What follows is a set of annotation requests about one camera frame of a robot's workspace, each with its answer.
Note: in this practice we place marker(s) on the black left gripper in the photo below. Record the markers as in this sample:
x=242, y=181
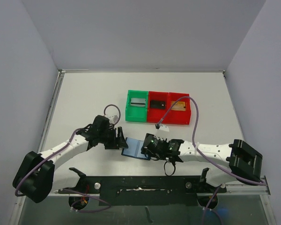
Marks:
x=114, y=145

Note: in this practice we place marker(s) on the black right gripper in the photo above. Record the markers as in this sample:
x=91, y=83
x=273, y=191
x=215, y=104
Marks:
x=146, y=145

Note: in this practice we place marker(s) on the blue leather card holder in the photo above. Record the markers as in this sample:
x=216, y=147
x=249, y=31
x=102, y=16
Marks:
x=134, y=149

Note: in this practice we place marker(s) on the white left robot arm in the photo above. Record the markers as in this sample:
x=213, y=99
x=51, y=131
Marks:
x=35, y=176

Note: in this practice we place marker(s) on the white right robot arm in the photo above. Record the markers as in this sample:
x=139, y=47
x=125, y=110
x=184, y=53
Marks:
x=235, y=161

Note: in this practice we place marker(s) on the black credit card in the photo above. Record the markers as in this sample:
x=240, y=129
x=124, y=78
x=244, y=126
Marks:
x=157, y=104

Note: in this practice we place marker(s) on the gold credit card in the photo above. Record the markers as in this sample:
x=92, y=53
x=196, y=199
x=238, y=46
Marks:
x=178, y=106

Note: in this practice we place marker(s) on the green plastic bin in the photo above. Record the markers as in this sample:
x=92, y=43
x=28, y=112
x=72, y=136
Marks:
x=136, y=114

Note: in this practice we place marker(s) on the right red plastic bin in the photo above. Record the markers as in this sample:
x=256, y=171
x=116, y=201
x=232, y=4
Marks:
x=179, y=117

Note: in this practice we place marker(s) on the red plastic bin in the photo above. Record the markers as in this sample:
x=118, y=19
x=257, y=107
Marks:
x=154, y=115
x=179, y=117

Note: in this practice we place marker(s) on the middle red plastic bin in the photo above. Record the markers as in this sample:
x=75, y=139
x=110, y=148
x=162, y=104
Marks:
x=154, y=115

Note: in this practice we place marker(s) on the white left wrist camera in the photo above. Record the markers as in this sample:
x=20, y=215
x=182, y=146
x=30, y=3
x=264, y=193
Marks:
x=113, y=119

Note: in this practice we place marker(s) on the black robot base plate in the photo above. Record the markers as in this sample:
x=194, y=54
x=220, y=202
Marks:
x=140, y=190

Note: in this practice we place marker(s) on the aluminium table edge rail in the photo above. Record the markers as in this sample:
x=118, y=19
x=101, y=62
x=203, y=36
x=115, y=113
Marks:
x=65, y=111

